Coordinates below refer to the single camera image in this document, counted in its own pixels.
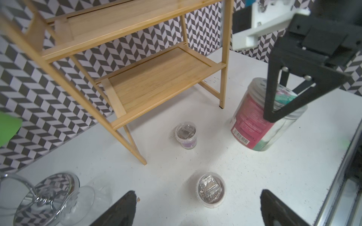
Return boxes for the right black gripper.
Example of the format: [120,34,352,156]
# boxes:
[264,1,362,123]

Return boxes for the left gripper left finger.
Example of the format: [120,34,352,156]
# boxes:
[91,190,137,226]

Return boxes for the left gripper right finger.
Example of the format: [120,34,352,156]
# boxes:
[260,189,309,226]

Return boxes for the flower seed jar pink label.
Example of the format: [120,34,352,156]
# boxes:
[231,78,308,152]

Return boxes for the bamboo three-tier shelf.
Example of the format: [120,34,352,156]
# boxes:
[1,1,234,165]

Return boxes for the clear glass cup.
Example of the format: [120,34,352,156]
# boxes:
[60,175,114,226]

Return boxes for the small clear tub middle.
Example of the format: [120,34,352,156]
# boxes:
[196,172,227,209]

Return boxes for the small clear tub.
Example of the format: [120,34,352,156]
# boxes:
[175,121,198,150]
[196,172,227,209]

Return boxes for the small clear tub far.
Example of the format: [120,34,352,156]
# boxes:
[175,121,198,150]

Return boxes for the green plastic goblet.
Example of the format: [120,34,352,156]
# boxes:
[0,112,22,147]

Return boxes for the aluminium front rail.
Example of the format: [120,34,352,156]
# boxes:
[314,123,362,226]

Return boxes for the chrome wire glass rack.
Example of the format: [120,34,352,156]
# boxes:
[1,172,80,226]

